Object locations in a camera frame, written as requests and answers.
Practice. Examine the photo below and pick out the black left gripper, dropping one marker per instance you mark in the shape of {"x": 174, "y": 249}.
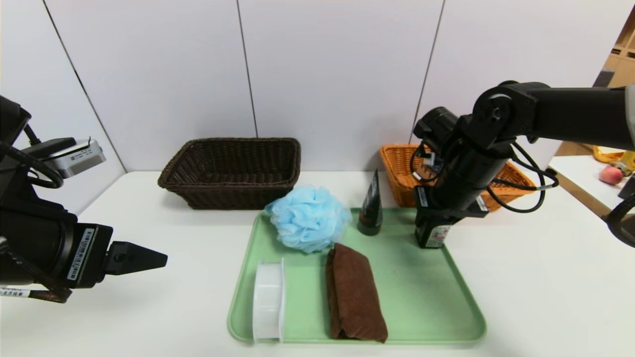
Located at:
{"x": 85, "y": 255}

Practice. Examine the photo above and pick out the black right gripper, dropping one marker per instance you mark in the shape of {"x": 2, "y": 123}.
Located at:
{"x": 441, "y": 210}

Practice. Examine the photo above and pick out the small black drink carton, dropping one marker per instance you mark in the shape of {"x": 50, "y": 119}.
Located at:
{"x": 439, "y": 237}

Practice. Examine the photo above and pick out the black cosmetic tube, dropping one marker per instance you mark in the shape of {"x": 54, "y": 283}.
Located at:
{"x": 369, "y": 218}

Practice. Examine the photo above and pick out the brown towel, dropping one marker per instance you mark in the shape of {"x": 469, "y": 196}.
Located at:
{"x": 354, "y": 292}

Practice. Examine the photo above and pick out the light blue bath pouf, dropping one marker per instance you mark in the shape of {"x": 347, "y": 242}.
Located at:
{"x": 307, "y": 218}

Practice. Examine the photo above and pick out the white round plastic container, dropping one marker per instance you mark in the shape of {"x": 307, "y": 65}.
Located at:
{"x": 268, "y": 297}

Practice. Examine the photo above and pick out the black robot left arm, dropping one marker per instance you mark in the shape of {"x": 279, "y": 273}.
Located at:
{"x": 30, "y": 238}

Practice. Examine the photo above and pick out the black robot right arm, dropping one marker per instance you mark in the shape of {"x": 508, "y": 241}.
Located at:
{"x": 570, "y": 116}

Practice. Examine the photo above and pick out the orange wicker basket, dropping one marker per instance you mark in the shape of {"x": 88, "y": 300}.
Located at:
{"x": 397, "y": 168}

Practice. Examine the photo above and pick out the dark brown wicker basket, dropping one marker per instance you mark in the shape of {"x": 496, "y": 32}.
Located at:
{"x": 233, "y": 196}

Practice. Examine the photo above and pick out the light green plastic tray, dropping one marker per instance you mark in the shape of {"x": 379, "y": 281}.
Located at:
{"x": 421, "y": 287}

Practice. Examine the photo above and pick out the white side table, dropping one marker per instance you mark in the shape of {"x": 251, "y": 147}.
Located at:
{"x": 580, "y": 173}

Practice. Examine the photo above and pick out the yellow wicker bowl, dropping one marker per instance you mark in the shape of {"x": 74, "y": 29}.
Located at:
{"x": 603, "y": 157}

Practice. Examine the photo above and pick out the red peach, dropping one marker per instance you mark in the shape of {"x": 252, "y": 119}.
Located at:
{"x": 610, "y": 176}

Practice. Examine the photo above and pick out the dark box on side table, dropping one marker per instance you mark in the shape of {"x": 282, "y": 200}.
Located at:
{"x": 629, "y": 186}

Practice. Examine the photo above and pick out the yellow bottle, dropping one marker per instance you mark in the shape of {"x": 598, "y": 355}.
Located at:
{"x": 630, "y": 158}

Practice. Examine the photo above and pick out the dark grey cabinet plate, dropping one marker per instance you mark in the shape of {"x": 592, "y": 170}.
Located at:
{"x": 603, "y": 79}

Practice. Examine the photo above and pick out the light wooden cabinet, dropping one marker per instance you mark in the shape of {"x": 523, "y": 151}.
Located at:
{"x": 622, "y": 54}

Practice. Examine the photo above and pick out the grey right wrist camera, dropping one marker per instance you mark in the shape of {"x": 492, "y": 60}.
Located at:
{"x": 430, "y": 161}

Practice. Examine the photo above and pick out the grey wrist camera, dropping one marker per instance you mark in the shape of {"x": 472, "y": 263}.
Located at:
{"x": 79, "y": 158}
{"x": 430, "y": 161}

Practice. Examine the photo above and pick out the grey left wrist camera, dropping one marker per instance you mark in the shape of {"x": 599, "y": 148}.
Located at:
{"x": 79, "y": 158}

